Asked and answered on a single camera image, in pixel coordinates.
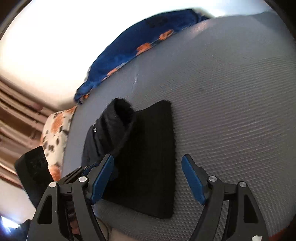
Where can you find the floral white orange pillow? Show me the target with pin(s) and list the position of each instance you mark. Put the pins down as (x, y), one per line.
(54, 139)

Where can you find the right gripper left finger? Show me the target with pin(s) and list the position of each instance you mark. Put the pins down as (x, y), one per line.
(49, 215)

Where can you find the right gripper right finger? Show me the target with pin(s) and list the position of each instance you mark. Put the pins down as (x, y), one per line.
(244, 218)

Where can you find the grey mesh mattress pad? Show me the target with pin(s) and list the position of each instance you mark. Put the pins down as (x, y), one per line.
(231, 83)

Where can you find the black denim pants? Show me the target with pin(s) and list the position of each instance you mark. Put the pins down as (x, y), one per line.
(142, 144)

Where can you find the person's left hand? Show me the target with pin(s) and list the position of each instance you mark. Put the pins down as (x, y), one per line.
(74, 227)

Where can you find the blue floral fleece blanket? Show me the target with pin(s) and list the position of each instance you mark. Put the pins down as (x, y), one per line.
(134, 41)

